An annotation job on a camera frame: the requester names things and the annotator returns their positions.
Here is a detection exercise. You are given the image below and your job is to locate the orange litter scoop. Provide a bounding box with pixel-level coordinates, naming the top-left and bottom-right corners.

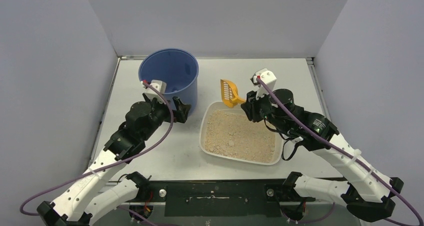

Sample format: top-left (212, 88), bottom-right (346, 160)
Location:
top-left (220, 79), bottom-right (246, 108)

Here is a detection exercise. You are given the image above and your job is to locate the white litter tray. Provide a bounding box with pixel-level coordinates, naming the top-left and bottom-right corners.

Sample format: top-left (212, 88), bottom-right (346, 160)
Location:
top-left (199, 102), bottom-right (283, 166)

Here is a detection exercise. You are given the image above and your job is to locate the blue plastic bucket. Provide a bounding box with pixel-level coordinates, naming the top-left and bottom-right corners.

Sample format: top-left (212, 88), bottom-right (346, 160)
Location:
top-left (138, 48), bottom-right (199, 115)

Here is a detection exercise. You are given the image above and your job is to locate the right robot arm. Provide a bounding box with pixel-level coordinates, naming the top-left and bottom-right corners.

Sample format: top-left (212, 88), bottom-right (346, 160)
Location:
top-left (241, 89), bottom-right (404, 223)

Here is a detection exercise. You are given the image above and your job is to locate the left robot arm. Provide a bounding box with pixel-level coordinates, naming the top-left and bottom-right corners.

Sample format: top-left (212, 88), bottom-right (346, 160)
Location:
top-left (37, 94), bottom-right (191, 226)

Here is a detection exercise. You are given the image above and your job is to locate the tan cat litter pile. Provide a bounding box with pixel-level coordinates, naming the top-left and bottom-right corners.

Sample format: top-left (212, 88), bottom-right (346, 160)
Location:
top-left (203, 110), bottom-right (276, 163)

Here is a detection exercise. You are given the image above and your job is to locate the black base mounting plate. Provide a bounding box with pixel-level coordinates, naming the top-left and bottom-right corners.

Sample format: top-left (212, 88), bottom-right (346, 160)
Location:
top-left (129, 179), bottom-right (314, 218)

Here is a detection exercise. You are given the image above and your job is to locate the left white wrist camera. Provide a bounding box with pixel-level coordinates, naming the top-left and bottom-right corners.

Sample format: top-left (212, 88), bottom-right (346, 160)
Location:
top-left (141, 80), bottom-right (167, 104)

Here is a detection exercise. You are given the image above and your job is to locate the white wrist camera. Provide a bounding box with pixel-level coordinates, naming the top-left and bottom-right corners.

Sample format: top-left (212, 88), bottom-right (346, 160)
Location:
top-left (250, 68), bottom-right (277, 100)
top-left (141, 80), bottom-right (167, 104)

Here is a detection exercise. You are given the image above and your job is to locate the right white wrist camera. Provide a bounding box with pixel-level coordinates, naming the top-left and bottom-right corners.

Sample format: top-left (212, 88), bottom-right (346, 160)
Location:
top-left (250, 68), bottom-right (277, 100)

